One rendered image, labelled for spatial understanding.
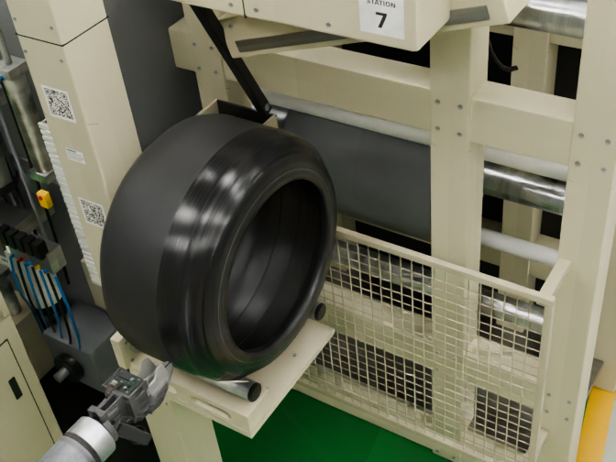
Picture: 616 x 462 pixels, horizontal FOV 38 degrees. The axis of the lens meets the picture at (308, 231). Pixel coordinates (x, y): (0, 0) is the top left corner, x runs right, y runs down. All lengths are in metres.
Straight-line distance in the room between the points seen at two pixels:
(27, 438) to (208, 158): 1.15
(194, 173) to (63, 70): 0.33
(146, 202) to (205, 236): 0.15
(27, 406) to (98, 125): 0.94
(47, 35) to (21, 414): 1.14
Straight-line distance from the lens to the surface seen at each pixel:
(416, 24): 1.60
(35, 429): 2.61
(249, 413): 2.02
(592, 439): 3.07
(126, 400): 1.77
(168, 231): 1.70
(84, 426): 1.74
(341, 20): 1.67
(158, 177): 1.76
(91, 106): 1.87
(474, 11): 1.70
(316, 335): 2.23
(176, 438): 2.58
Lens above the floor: 2.43
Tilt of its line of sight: 40 degrees down
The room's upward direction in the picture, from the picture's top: 7 degrees counter-clockwise
